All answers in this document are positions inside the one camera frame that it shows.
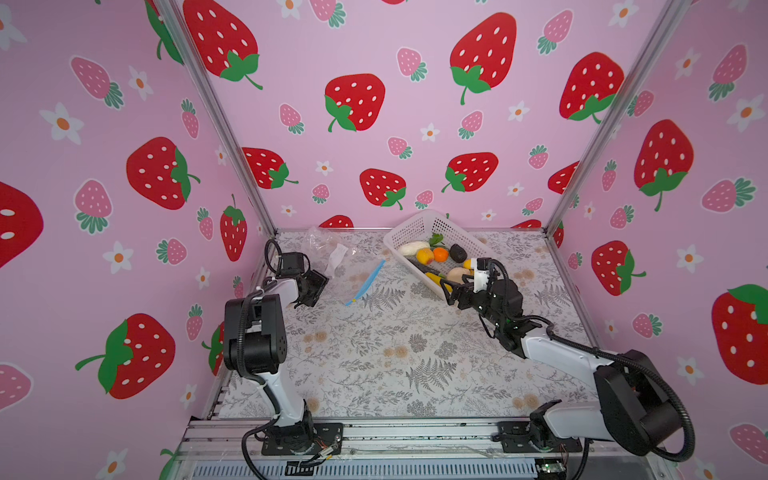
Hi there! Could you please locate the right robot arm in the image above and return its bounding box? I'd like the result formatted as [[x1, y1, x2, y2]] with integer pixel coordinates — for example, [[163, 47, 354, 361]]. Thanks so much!
[[439, 279, 696, 462]]

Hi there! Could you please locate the dark green cucumber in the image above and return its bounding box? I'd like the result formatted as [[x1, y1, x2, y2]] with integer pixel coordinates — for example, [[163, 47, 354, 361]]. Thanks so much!
[[408, 258, 441, 276]]

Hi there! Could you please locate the beige pear shaped fruit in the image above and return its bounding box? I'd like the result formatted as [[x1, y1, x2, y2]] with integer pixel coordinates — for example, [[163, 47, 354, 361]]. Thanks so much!
[[446, 267, 474, 284]]

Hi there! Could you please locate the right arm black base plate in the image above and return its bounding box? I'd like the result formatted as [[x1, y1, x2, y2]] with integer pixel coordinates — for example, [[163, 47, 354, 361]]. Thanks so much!
[[491, 420, 583, 454]]

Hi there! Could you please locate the aluminium left corner post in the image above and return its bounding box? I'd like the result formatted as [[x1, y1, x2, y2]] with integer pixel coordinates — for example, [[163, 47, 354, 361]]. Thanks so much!
[[156, 0, 277, 238]]

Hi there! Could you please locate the yellow red peach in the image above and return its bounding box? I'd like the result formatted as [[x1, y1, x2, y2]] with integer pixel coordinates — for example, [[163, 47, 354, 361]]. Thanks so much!
[[416, 248, 435, 265]]

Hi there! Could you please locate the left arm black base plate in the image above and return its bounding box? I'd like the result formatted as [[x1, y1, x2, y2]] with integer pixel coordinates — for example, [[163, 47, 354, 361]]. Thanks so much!
[[261, 422, 344, 456]]

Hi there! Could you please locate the aluminium front rail frame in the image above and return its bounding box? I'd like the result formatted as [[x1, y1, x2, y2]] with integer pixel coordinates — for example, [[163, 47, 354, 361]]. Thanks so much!
[[167, 418, 678, 479]]

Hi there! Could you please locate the aluminium corner post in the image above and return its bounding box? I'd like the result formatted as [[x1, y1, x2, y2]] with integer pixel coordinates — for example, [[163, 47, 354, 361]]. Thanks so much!
[[543, 0, 691, 240], [156, 0, 277, 238]]

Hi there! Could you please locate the dark avocado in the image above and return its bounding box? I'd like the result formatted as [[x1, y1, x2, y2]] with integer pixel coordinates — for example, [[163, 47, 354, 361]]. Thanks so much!
[[449, 244, 468, 264]]

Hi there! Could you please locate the orange tangerine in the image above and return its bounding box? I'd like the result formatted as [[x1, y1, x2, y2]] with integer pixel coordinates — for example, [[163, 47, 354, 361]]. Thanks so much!
[[432, 247, 450, 263]]

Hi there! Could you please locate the clear zip bag blue zipper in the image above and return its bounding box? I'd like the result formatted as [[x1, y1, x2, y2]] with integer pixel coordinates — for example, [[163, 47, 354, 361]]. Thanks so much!
[[301, 227, 386, 306]]

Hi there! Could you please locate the aluminium right corner post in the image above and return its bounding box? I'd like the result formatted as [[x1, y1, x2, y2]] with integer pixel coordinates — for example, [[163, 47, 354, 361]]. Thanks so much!
[[543, 0, 691, 240]]

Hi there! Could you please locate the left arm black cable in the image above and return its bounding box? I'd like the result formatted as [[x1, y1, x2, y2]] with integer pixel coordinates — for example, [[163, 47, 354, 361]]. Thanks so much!
[[237, 238, 337, 480]]

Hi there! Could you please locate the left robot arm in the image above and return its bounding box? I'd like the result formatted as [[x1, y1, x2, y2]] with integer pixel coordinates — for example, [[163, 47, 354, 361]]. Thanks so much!
[[222, 270, 328, 448]]

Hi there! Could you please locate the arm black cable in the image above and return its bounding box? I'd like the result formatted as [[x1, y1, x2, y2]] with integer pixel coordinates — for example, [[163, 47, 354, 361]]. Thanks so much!
[[479, 259, 696, 480], [237, 238, 337, 480]]

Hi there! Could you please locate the white plastic mesh basket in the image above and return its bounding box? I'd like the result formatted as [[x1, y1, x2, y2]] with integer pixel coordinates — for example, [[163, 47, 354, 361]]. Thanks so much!
[[383, 210, 501, 300]]

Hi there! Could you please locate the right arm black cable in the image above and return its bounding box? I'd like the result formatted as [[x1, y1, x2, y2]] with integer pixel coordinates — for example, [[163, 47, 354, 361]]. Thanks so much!
[[479, 259, 696, 480]]

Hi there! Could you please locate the white radish with leaves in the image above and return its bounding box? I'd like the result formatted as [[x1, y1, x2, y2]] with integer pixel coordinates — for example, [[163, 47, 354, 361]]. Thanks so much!
[[398, 233, 444, 257]]

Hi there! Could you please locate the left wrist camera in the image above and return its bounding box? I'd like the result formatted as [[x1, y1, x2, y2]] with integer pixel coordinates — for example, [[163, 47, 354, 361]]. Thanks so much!
[[278, 252, 311, 278]]

